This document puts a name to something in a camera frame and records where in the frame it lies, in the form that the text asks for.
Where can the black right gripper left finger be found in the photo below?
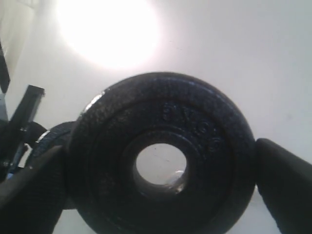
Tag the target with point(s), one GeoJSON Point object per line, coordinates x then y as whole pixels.
{"type": "Point", "coordinates": [32, 201]}

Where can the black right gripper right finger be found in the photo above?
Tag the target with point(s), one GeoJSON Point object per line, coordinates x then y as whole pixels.
{"type": "Point", "coordinates": [285, 183]}

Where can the black weight plate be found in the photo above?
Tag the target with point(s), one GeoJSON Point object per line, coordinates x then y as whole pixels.
{"type": "Point", "coordinates": [161, 153]}

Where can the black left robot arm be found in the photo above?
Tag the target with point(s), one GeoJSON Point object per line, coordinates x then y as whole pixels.
{"type": "Point", "coordinates": [20, 132]}

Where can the black weight plate far end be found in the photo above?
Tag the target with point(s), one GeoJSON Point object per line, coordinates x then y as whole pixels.
{"type": "Point", "coordinates": [56, 136]}

